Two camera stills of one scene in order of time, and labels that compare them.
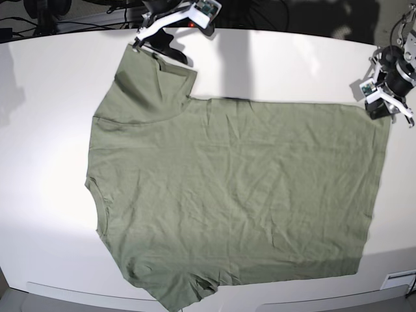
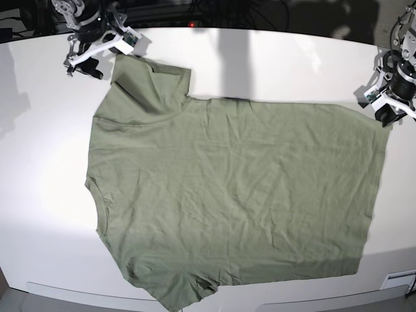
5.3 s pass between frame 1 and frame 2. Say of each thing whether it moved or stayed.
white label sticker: stayed
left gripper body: moved
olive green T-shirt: stayed
